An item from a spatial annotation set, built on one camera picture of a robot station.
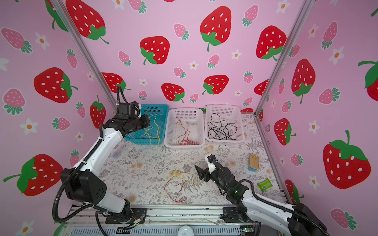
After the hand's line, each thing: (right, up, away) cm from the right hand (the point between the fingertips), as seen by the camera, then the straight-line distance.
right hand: (200, 162), depth 78 cm
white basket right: (+27, +30, +37) cm, 54 cm away
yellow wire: (-25, +16, +8) cm, 31 cm away
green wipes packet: (+38, -14, +5) cm, 41 cm away
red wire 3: (-10, +10, +26) cm, 29 cm away
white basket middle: (-11, +19, +33) cm, 39 cm away
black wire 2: (+23, +22, +36) cm, 48 cm away
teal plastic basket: (-26, +16, +8) cm, 31 cm away
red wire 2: (-13, +13, +29) cm, 34 cm away
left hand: (-29, +24, +5) cm, 38 cm away
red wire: (-9, -21, +2) cm, 23 cm away
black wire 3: (+7, +14, +24) cm, 29 cm away
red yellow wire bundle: (-7, -11, +10) cm, 17 cm away
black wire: (+19, +16, +30) cm, 39 cm away
